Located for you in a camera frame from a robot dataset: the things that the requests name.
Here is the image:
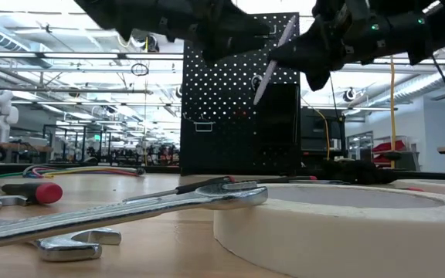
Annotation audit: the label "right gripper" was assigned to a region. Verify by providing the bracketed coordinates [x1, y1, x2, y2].
[267, 0, 409, 92]

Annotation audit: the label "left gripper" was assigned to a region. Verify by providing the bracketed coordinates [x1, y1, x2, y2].
[156, 0, 272, 65]

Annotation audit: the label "black red handled screwdriver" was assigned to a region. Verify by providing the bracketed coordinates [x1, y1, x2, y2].
[245, 175, 343, 185]

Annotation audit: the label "black screwdriver with red cap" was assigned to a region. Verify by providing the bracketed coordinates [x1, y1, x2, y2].
[0, 181, 64, 205]

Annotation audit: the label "black perforated peg board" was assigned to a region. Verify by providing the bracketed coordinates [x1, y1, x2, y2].
[178, 12, 301, 177]

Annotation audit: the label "black equipment cabinet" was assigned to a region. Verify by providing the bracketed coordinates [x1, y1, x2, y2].
[299, 106, 348, 160]

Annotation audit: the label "red storage bins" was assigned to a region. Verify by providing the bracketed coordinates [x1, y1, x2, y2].
[371, 139, 407, 165]

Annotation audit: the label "black lumpy bundle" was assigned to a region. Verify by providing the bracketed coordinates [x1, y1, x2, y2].
[303, 158, 399, 185]

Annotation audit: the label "wooden workbench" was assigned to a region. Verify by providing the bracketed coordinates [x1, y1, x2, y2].
[0, 141, 53, 163]

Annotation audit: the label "ceiling mounted cable reel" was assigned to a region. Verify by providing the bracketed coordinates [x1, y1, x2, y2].
[341, 87, 358, 103]
[131, 32, 161, 53]

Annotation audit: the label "thin curved yellow cable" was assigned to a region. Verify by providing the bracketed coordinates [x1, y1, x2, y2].
[301, 96, 331, 161]

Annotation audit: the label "chrome wire loop hook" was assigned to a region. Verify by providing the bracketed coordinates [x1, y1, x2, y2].
[193, 121, 216, 134]

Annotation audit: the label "long yellow cable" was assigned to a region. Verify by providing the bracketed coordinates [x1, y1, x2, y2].
[389, 57, 397, 170]

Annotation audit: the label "black hanging cable coil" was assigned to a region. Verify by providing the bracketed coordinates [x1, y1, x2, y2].
[131, 63, 150, 77]

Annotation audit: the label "black aluminium table frame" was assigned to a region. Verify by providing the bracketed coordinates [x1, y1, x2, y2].
[0, 161, 445, 182]

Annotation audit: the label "bundle of coloured cables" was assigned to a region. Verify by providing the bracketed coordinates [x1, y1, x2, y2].
[0, 164, 146, 180]

